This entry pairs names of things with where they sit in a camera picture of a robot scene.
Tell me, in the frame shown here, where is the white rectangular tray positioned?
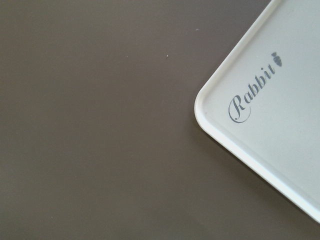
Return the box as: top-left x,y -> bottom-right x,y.
194,0 -> 320,221

